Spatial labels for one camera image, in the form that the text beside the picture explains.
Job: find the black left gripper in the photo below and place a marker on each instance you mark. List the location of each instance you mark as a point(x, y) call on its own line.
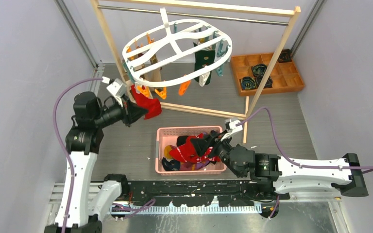
point(131, 112)

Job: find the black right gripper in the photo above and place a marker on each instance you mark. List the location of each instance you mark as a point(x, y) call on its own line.
point(201, 144)

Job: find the plain red sock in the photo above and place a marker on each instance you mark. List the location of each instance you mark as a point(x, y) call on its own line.
point(152, 105)

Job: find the red patterned white dot sock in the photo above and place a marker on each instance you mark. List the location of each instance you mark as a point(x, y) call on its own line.
point(180, 154)

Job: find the yellow maroon striped sock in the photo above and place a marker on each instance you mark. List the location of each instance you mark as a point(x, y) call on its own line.
point(187, 166)

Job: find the navy santa sock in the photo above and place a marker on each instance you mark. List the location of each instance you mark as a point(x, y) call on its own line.
point(170, 165)

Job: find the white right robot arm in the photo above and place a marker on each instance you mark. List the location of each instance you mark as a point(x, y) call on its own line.
point(281, 175)

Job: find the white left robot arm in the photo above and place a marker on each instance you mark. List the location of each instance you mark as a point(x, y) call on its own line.
point(77, 214)

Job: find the white oval clip hanger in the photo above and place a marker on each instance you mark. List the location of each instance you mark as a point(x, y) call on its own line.
point(173, 41)

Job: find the pink perforated plastic basket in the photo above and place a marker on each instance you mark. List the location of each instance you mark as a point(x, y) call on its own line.
point(168, 136)

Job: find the striped beige maroon sock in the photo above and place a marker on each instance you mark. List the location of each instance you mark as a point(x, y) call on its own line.
point(138, 58)

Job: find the green sock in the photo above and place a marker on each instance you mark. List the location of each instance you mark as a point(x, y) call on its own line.
point(205, 57)

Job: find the orange wooden divided tray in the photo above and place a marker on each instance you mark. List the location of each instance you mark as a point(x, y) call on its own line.
point(284, 76)

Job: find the rolled dark sock in tray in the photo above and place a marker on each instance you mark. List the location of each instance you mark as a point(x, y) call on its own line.
point(258, 70)

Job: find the metal hanging rod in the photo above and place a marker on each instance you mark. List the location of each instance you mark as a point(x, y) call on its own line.
point(235, 19)

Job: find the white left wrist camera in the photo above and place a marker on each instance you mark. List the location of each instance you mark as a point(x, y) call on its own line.
point(117, 89)

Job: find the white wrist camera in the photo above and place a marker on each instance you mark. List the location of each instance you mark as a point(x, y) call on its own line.
point(232, 127)
point(117, 89)

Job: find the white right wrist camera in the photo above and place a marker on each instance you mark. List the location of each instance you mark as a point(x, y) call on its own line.
point(232, 127)

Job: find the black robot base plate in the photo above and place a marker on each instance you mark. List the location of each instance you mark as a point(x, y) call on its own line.
point(195, 193)

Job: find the wooden clothes rack frame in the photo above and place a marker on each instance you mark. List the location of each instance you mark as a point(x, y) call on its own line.
point(161, 93)

